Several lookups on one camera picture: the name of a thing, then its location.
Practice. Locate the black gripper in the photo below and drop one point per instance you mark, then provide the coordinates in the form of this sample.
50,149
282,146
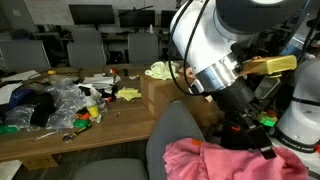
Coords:
240,129

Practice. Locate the pink shirt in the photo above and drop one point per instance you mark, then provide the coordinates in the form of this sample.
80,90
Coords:
191,159

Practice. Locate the yellow-green towel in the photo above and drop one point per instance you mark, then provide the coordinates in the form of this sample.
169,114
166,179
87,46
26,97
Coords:
163,70

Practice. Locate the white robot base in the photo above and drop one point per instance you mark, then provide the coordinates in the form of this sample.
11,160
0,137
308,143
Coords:
299,127

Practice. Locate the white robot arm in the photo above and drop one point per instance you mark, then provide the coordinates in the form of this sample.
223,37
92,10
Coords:
204,32

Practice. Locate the large cardboard box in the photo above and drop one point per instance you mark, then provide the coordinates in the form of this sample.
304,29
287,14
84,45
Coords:
158,94

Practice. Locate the grey chair far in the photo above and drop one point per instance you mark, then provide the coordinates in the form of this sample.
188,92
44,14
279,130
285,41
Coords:
142,48

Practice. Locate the grey chair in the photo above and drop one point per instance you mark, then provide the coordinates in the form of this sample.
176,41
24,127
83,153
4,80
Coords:
142,48
85,55
24,55

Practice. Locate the grey chair middle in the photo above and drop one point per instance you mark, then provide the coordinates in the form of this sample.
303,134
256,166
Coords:
85,55

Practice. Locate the grey chair near right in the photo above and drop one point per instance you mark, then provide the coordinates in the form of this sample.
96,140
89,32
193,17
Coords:
24,55

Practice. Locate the yellow cloth on table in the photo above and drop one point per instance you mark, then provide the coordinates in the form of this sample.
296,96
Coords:
129,93

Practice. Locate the yellow glue bottle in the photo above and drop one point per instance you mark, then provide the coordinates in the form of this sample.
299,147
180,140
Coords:
92,106

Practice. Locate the black monitor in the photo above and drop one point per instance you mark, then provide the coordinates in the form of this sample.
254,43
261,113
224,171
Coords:
136,19
92,14

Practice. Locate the crumpled clear plastic bags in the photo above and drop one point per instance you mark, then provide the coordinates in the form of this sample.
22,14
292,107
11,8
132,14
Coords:
53,108

